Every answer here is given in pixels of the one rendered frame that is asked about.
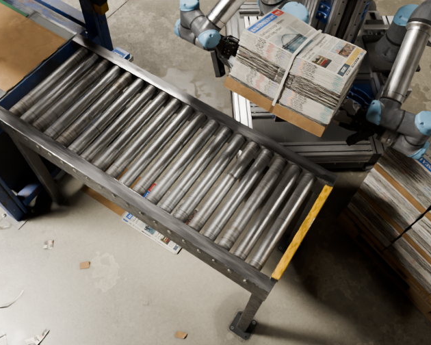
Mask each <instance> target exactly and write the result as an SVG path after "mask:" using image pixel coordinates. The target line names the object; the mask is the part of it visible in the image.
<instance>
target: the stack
mask: <svg viewBox="0 0 431 345"><path fill-rule="evenodd" d="M427 141H428V142H429V143H430V145H429V147H428V150H427V151H426V153H425V154H424V155H423V157H422V158H421V159H413V158H411V157H408V156H406V155H405V154H403V153H401V152H399V151H397V150H395V149H393V148H391V147H389V146H387V147H386V150H385V151H384V152H383V154H382V155H381V156H380V159H379V160H378V162H377V164H378V165H379V166H380V167H381V168H382V169H383V170H385V171H386V172H387V173H388V174H389V175H390V176H391V177H392V178H393V179H395V180H396V181H397V182H398V183H399V184H400V185H401V186H402V187H403V188H404V189H405V190H406V191H407V192H408V193H409V194H410V195H411V196H412V197H413V198H414V199H415V200H416V201H418V202H419V203H420V204H421V205H422V206H423V207H424V208H425V209H426V210H427V211H425V212H424V213H423V214H422V213H421V212H420V211H418V210H417V209H416V208H415V207H414V206H413V205H412V204H411V203H410V202H409V201H408V200H407V199H406V198H405V197H403V196H402V195H401V194H400V193H399V192H398V191H397V190H396V189H395V188H394V187H393V186H392V185H391V184H390V183H389V182H388V181H387V180H386V179H385V178H384V177H383V176H382V175H381V174H380V173H379V172H378V171H377V170H376V169H374V168H372V169H371V170H370V172H369V174H368V175H367V177H366V178H365V180H364V181H363V183H362V184H361V186H360V189H361V190H362V191H363V192H364V193H366V195H367V196H368V197H369V198H371V199H372V200H373V201H374V202H375V203H376V204H377V205H378V206H379V207H380V208H381V209H382V210H383V211H384V212H385V213H386V214H388V215H389V216H390V217H391V218H392V219H393V220H394V221H395V222H396V223H397V224H398V225H399V226H400V227H401V228H402V229H403V230H404V232H405V231H406V230H407V229H408V230H407V231H406V232H405V233H406V234H407V235H408V236H409V237H410V238H411V239H412V240H413V241H414V242H415V243H416V244H417V245H418V246H419V247H420V248H421V249H422V250H423V251H425V252H426V253H427V254H428V255H429V256H430V257H431V222H430V221H429V220H428V219H427V218H426V217H425V216H424V214H425V213H427V212H430V213H431V136H430V137H429V138H428V140H427ZM346 208H347V209H348V210H349V211H350V212H351V213H352V214H353V215H354V216H355V217H356V218H357V219H358V220H359V221H360V222H361V223H362V224H363V225H364V226H365V228H366V229H367V230H368V231H369V232H370V233H371V234H372V235H373V236H374V237H375V238H376V239H377V241H379V243H381V245H383V246H384V248H386V247H388V248H387V249H386V250H387V251H388V252H389V253H390V254H391V255H392V256H393V257H394V258H395V259H396V260H397V261H398V262H399V263H400V264H401V265H402V266H403V267H404V268H405V269H406V270H407V271H408V272H409V273H410V274H411V275H412V276H413V277H414V278H415V279H416V280H417V281H418V282H419V283H420V284H421V286H422V287H423V288H424V289H425V290H426V291H427V292H428V293H429V294H430V295H431V265H430V264H429V263H428V262H427V261H426V260H425V259H424V258H423V257H422V256H421V255H420V254H419V253H418V252H417V251H416V250H415V249H414V248H413V247H412V246H411V245H410V244H409V243H408V242H407V241H406V240H405V239H404V238H403V237H402V236H401V235H402V234H403V233H404V232H403V233H402V234H400V233H399V232H398V231H397V230H396V229H395V228H394V227H393V226H392V225H391V224H389V223H388V222H387V221H386V220H385V219H384V218H383V217H382V216H381V215H380V214H379V213H378V212H377V211H376V210H375V209H374V208H373V207H372V206H371V205H370V204H369V203H368V202H367V201H366V200H365V199H364V198H363V197H362V196H361V195H360V194H359V193H358V192H357V193H355V195H354V196H353V197H352V198H351V201H350V203H349V205H348V206H346ZM335 221H336V222H337V223H338V224H339V225H340V226H341V227H342V228H343V229H344V230H345V231H346V233H347V234H348V235H349V236H350V237H351V238H352V239H353V240H354V241H355V242H356V243H357V244H358V245H359V246H360V247H361V248H362V249H363V250H364V251H365V252H366V253H367V254H368V256H369V257H370V258H371V259H372V260H373V261H374V262H375V263H376V264H377V265H378V266H379V268H380V269H381V270H382V271H383V272H384V273H385V274H386V275H387V276H388V277H389V278H390V280H392V282H394V284H396V286H398V287H399V289H401V291H402V292H403V293H404V294H405V295H406V296H407V297H408V298H409V299H410V300H411V301H412V303H413V304H414V305H415V306H416V307H417V308H418V309H419V310H420V311H421V312H422V313H423V314H424V316H425V317H426V318H427V319H428V320H429V321H430V322H431V301H430V300H429V299H428V298H427V297H426V295H425V294H424V293H423V292H422V291H421V290H420V289H419V288H418V287H417V286H416V285H415V284H414V283H413V282H412V281H411V280H410V279H409V278H408V277H407V276H406V275H405V274H404V273H403V272H402V271H401V270H400V269H399V268H398V267H397V266H396V265H395V264H394V263H393V262H392V261H391V260H390V259H389V258H388V257H387V256H386V255H385V254H384V253H383V251H384V250H381V249H380V248H379V247H378V246H377V245H376V244H375V243H374V242H373V241H372V240H371V238H370V237H369V236H368V235H367V234H366V233H365V232H364V231H363V230H362V229H361V228H360V227H359V226H358V225H357V224H356V223H355V222H354V221H353V220H352V219H351V218H350V217H349V216H348V215H347V214H346V213H345V212H344V210H343V211H342V212H341V213H340V214H339V216H338V218H337V219H336V220H335ZM359 234H360V235H361V236H362V237H363V238H364V239H365V240H366V242H367V243H368V244H369V245H370V246H371V247H372V248H373V249H374V250H375V251H376V252H377V253H378V254H379V255H380V256H381V258H383V260H385V261H386V262H387V263H388V265H390V267H392V269H394V271H395V272H396V273H397V274H398V275H399V276H400V277H401V278H402V279H403V280H404V281H405V282H406V283H407V284H408V285H409V287H406V286H405V285H404V284H403V283H402V282H401V281H400V280H399V279H398V278H397V277H396V275H395V274H394V273H393V272H392V271H391V270H390V269H389V268H388V267H387V266H386V265H385V264H384V263H383V262H382V260H381V259H380V258H379V257H378V256H377V255H376V254H375V253H374V252H373V251H372V250H371V249H370V248H369V247H368V245H366V243H364V241H362V239H360V238H359V237H358V235H359Z"/></svg>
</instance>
